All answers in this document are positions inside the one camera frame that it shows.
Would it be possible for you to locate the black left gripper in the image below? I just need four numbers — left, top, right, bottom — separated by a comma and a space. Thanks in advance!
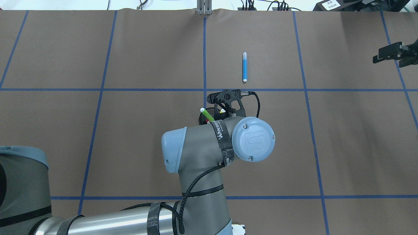
206, 89, 250, 117

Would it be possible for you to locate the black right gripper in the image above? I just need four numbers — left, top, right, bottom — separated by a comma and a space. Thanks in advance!
372, 39, 418, 68

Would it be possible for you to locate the blue highlighter pen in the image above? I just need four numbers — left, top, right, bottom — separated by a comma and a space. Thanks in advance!
242, 52, 248, 83

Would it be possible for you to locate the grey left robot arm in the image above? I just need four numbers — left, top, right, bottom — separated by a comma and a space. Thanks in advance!
1, 89, 276, 235

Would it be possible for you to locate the green highlighter pen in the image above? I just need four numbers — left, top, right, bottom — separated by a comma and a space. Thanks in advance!
200, 108, 215, 122

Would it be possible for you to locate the black mesh pen cup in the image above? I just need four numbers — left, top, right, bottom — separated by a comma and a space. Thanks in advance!
198, 109, 214, 125

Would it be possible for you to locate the black usb hub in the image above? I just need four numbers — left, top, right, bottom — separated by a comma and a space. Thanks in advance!
268, 0, 291, 11
237, 0, 257, 11

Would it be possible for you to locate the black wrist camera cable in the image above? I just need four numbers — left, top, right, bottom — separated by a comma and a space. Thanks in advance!
242, 91, 261, 118

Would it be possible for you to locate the aluminium clamp bracket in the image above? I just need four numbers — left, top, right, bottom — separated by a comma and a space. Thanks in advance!
196, 0, 213, 15

